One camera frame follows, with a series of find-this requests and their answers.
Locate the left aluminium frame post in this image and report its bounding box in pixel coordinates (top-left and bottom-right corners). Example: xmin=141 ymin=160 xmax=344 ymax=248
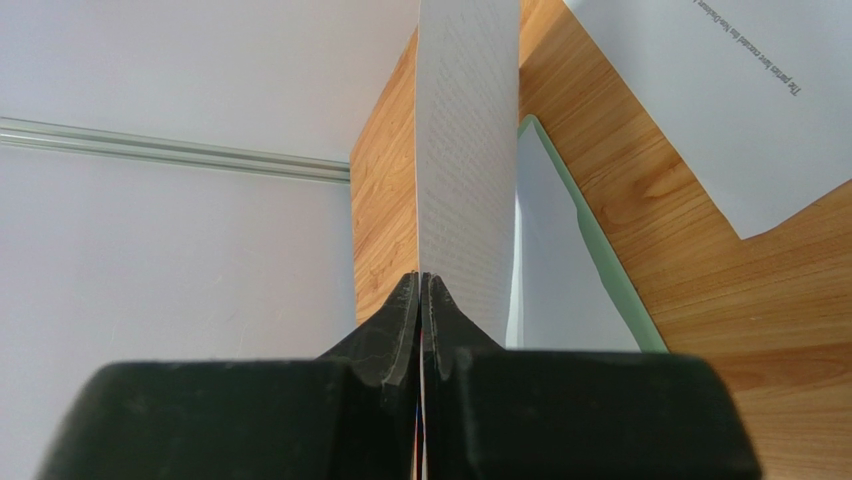
xmin=1 ymin=117 xmax=350 ymax=184

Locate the white paper sheet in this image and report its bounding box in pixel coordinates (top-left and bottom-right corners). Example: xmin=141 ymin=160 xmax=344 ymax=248
xmin=517 ymin=124 xmax=639 ymax=352

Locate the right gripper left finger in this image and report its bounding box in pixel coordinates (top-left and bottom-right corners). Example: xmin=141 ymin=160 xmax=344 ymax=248
xmin=37 ymin=273 xmax=419 ymax=479

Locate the printed text paper sheet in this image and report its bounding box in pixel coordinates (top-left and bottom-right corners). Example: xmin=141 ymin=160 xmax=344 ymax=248
xmin=415 ymin=1 xmax=521 ymax=344

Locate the green clipboard folder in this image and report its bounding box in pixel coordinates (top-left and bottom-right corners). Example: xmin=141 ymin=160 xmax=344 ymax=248
xmin=506 ymin=115 xmax=668 ymax=353

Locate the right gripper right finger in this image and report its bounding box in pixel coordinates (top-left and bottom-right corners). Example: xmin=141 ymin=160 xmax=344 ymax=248
xmin=420 ymin=273 xmax=763 ymax=479

